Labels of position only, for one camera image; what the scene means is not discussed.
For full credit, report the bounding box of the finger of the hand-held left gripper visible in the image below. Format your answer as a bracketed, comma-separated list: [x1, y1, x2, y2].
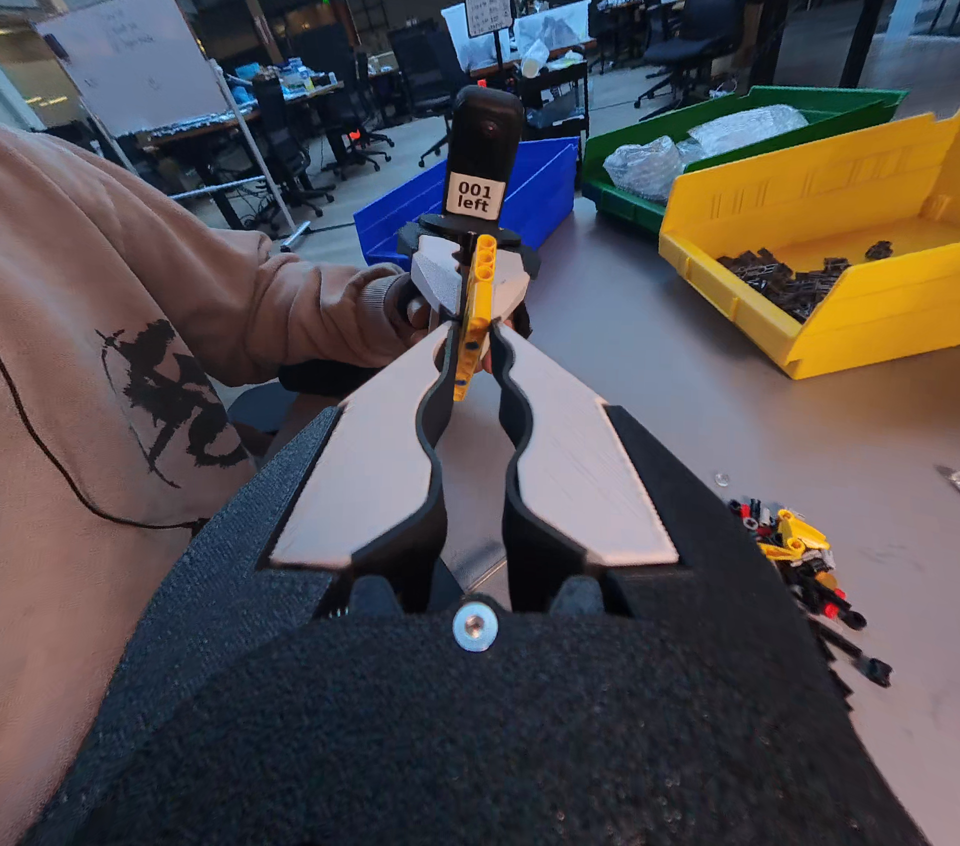
[409, 233, 470, 324]
[489, 248, 534, 321]

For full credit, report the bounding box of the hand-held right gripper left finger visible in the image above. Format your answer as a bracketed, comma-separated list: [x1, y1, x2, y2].
[268, 323, 462, 573]

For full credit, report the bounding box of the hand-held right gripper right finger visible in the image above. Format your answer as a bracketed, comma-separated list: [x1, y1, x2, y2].
[491, 324, 681, 570]

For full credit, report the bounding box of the long yellow building beam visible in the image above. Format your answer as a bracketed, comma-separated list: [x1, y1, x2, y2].
[452, 233, 498, 403]

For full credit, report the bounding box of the pile of small building parts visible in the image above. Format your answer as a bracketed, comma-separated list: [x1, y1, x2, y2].
[727, 497, 894, 712]

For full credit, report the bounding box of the person's left forearm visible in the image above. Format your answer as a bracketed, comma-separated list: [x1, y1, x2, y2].
[217, 227, 417, 386]

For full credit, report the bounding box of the grey desk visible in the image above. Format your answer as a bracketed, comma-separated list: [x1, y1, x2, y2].
[435, 186, 960, 846]

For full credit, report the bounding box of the person's left hand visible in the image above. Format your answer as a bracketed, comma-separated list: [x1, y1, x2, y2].
[405, 297, 453, 348]

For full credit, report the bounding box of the blue plastic bin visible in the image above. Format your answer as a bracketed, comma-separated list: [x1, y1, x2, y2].
[352, 137, 581, 270]

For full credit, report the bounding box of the green plastic bin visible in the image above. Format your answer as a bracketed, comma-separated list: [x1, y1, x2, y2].
[581, 86, 909, 240]

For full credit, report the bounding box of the crumpled clear plastic bag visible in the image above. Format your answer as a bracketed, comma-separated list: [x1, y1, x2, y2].
[603, 135, 687, 204]

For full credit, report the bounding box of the heap of black building parts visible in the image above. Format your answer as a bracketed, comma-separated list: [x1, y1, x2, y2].
[716, 240, 894, 324]

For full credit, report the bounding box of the flat clear plastic bag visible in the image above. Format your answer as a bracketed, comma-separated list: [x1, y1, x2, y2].
[686, 105, 810, 159]

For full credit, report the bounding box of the yellow plastic bin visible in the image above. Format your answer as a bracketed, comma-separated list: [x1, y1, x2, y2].
[658, 111, 960, 381]

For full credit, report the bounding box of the person's beige sweatshirt torso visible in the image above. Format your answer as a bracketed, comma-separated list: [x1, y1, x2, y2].
[0, 126, 354, 846]

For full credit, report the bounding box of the whiteboard on stand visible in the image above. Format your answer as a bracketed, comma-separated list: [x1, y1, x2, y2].
[33, 0, 312, 255]

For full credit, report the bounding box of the black microphone cable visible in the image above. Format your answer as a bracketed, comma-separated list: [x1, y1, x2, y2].
[0, 358, 213, 536]

